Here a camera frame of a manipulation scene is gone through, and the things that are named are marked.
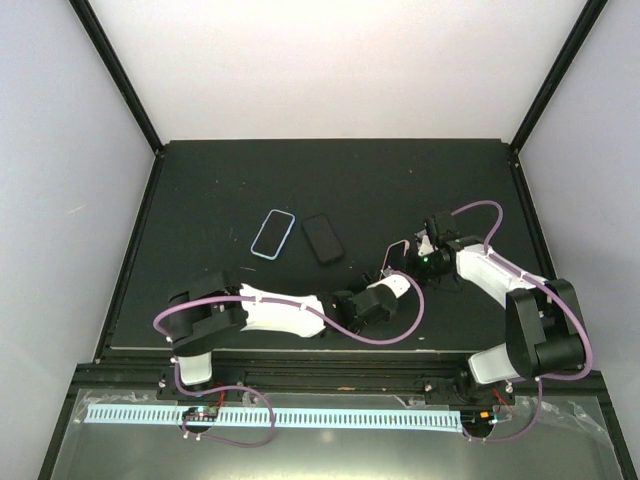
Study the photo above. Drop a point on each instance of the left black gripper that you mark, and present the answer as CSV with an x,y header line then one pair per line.
x,y
366,277

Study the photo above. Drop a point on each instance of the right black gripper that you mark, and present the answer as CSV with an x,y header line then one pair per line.
x,y
411,252

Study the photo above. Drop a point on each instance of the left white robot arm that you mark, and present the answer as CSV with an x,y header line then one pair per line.
x,y
193,326

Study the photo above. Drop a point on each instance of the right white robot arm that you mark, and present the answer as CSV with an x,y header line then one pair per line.
x,y
545,335

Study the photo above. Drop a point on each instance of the black phone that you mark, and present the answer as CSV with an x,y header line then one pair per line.
x,y
323,239

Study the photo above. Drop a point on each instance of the phone in blue case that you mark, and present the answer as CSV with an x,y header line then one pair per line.
x,y
273,234

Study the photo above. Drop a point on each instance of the black foam table mat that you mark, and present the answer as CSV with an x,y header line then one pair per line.
x,y
206,201

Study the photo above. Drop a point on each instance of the right circuit board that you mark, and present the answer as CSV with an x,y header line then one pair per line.
x,y
477,418

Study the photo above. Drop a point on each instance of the circuit board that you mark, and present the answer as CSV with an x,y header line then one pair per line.
x,y
200,414
477,418

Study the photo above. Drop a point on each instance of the left circuit board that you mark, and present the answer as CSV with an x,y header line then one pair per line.
x,y
200,414

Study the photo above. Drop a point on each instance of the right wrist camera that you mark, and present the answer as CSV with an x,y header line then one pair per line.
x,y
425,246

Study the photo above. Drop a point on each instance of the white slotted cable duct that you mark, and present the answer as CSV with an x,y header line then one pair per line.
x,y
301,418

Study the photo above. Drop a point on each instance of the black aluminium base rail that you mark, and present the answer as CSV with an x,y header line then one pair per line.
x,y
436,377

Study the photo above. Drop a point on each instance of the right black frame post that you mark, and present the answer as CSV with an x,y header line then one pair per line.
x,y
572,45

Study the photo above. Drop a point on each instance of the black frame post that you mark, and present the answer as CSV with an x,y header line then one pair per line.
x,y
572,45
98,37

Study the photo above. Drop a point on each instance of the left black frame post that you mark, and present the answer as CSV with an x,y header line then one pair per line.
x,y
98,37

